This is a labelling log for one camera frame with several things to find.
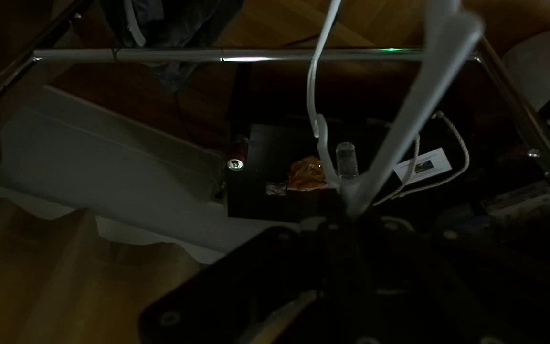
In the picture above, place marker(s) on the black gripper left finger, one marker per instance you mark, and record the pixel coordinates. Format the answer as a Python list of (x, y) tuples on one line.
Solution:
[(315, 255)]

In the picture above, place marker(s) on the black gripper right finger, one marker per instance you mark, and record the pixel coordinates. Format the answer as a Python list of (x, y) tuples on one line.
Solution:
[(397, 255)]

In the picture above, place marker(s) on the white plastic coat hanger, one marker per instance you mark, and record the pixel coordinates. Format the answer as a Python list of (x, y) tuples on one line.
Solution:
[(441, 64)]

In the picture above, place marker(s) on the black low table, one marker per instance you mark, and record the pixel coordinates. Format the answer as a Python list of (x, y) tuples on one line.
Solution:
[(263, 192)]

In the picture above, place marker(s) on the orange snack bag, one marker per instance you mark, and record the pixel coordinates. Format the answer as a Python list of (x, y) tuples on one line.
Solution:
[(307, 173)]

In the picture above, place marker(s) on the flat paper packet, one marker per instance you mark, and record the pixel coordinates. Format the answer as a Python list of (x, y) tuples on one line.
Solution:
[(425, 167)]

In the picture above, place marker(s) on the clear plastic bottle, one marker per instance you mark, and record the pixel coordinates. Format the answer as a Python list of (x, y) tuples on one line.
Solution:
[(347, 160)]

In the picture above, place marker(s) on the red drink can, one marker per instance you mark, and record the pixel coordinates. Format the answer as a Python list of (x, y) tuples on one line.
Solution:
[(236, 164)]

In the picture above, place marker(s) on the metal garment rack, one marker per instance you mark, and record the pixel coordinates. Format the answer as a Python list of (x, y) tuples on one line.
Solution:
[(225, 57)]

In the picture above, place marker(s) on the black hanging garment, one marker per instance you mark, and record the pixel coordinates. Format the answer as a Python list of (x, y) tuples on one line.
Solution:
[(173, 39)]

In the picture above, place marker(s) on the narrow mustard curtain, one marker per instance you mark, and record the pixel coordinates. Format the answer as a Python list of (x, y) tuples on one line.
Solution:
[(34, 288)]

